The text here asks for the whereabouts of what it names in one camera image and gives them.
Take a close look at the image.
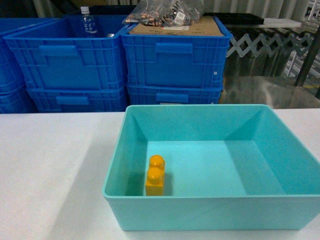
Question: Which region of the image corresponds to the clear water bottle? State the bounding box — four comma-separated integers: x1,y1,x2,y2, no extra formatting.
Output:
80,6,98,38

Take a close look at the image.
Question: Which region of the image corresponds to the clear bag of parts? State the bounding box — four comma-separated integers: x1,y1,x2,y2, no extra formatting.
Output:
122,0,205,27

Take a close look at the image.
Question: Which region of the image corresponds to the blue crates far left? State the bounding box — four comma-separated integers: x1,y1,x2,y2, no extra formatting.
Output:
0,18,55,114

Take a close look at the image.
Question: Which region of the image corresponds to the blue crate upper left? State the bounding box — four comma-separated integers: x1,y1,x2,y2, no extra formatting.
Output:
4,15,128,91

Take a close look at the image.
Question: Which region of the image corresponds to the blue crate lower right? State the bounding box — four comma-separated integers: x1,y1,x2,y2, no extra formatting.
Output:
125,84,222,105

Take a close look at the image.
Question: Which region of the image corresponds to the yellow toy block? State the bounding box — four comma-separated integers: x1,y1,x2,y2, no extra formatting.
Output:
145,154,166,196

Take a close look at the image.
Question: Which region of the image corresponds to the black tray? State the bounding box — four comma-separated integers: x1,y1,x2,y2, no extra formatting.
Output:
203,12,265,25

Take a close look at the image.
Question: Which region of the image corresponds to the grey expandable conveyor frame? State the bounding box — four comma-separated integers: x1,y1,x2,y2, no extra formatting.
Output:
226,27,315,58

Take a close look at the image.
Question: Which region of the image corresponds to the blue crate upper right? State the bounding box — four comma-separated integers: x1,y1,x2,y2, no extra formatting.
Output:
121,16,232,89

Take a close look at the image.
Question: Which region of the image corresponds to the light blue plastic box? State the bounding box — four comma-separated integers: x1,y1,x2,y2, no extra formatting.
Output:
102,104,320,231

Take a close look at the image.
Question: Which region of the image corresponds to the blue crate lower left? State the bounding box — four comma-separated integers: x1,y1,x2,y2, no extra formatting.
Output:
27,87,129,113

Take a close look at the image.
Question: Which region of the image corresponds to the blue crate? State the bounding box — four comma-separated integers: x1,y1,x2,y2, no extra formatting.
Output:
4,15,128,91
121,16,232,89
125,84,222,105
27,87,129,113

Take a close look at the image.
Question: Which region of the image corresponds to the brown cardboard sheet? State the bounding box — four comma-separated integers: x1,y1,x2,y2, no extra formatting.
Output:
128,16,224,37

